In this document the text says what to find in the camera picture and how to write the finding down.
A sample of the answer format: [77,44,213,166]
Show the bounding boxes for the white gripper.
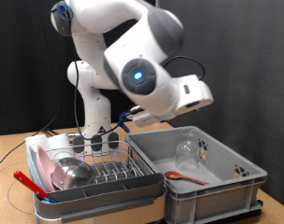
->
[131,79,215,129]

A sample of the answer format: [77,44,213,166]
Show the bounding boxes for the dark oval rack clip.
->
[72,134,86,154]

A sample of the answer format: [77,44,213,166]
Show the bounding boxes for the black camera cable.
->
[72,6,207,142]

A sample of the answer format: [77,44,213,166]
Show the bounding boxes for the grey cutlery holder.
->
[34,173,165,214]

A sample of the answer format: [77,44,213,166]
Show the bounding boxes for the blue handled utensil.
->
[40,196,58,205]

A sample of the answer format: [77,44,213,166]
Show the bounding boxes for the dark grey backdrop panel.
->
[159,0,284,211]

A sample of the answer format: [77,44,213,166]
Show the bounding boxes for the white box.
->
[38,133,75,161]

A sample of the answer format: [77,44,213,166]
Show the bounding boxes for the light blue plastic plate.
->
[27,145,45,190]

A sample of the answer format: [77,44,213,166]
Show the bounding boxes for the pink plastic plate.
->
[35,145,58,192]

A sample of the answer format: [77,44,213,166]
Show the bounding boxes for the clear wine glass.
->
[175,128,201,172]

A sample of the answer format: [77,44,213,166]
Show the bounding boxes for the black cables on table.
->
[40,126,61,138]

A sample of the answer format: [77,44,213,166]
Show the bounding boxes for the stainless steel pot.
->
[50,157,96,190]

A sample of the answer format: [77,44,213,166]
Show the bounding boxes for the blue cable strap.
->
[117,110,132,134]

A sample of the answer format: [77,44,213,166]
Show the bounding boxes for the long hanging black cable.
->
[0,8,63,169]

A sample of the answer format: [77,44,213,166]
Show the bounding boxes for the steel wire dish rack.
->
[32,140,168,224]

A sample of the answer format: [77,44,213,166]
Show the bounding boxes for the grey plastic crate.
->
[124,125,268,224]

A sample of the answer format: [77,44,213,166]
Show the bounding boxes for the brown wooden stick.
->
[163,170,210,187]

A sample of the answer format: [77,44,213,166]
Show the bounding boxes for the black backdrop curtain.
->
[0,0,157,136]

